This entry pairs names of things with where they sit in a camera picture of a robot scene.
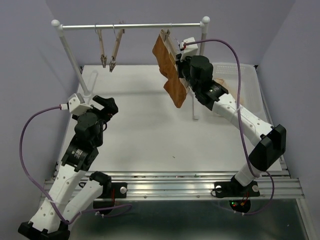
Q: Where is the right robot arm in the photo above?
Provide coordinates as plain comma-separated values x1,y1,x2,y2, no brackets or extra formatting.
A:
175,53,287,198

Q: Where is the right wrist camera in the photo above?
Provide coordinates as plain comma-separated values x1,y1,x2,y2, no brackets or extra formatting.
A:
179,37,198,59

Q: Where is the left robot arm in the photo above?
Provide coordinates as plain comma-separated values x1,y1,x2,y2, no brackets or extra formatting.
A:
18,93,119,240

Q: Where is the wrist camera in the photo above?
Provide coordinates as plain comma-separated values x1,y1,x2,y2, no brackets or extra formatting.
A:
179,37,198,59
67,93,93,116

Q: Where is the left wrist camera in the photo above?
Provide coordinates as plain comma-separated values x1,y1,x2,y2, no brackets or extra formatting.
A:
67,93,93,116

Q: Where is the cream striped underwear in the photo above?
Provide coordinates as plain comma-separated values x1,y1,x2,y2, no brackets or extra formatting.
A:
213,78,238,100

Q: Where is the translucent plastic basket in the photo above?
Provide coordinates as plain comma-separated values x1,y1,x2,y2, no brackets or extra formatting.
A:
213,62,265,119

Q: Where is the white clothes rack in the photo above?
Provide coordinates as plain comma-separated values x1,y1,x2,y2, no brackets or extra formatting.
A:
51,16,211,121

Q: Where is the aluminium mounting rail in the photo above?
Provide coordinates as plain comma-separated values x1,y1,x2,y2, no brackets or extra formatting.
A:
43,171,305,201

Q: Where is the brown underwear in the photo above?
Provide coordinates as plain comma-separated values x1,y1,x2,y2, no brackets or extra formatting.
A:
152,34,187,108

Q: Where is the wooden clip hanger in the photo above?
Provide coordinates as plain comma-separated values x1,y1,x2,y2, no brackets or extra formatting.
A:
109,25,125,73
159,28,193,95
94,26,108,69

